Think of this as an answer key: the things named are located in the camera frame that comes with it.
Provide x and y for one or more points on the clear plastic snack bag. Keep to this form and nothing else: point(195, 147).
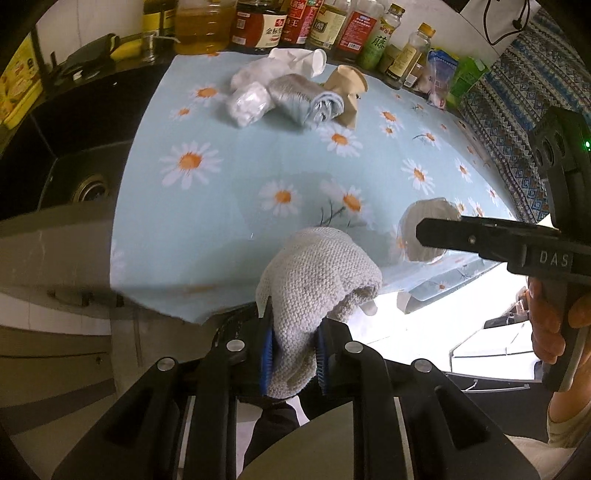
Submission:
point(441, 69)

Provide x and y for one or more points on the green carton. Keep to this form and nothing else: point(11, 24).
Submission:
point(466, 78)

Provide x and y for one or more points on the yellow sponge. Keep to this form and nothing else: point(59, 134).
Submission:
point(131, 50)

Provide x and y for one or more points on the blue patterned woven cloth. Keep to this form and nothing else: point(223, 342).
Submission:
point(508, 106)

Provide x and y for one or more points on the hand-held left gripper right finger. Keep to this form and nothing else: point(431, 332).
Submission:
point(322, 364)

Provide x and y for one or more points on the clear bag of white stuffing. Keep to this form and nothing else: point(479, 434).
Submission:
point(247, 104)

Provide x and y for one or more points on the grey knitted cloth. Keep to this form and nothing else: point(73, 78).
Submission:
point(314, 272)

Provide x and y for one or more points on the person's right hand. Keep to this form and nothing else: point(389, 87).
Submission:
point(545, 323)

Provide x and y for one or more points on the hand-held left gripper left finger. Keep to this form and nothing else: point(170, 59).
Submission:
point(266, 360)

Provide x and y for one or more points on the brown crushed paper cup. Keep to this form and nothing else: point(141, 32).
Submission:
point(346, 83)

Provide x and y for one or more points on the grey kitchen cabinet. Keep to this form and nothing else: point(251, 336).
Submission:
point(55, 323)

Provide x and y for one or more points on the blue daisy print tablecloth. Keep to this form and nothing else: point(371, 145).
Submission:
point(258, 152)

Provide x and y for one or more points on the black kitchen sink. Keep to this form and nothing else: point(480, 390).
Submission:
point(69, 152)

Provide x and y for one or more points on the black kitchen tool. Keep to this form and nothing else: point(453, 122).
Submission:
point(90, 55)

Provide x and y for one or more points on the white crushed paper cup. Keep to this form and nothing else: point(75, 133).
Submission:
point(300, 60)

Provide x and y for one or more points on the person's dark trouser leg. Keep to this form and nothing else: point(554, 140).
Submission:
point(272, 429)

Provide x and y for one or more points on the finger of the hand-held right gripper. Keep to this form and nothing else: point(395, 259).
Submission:
point(471, 237)

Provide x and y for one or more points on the yellow printed package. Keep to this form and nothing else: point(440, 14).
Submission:
point(18, 83)

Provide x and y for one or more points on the person's right forearm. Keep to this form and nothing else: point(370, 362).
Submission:
point(572, 420)

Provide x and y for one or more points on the row of condiment bottles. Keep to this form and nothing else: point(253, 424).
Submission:
point(268, 23)

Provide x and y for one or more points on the white floor appliance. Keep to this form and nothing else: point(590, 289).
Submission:
point(498, 346)

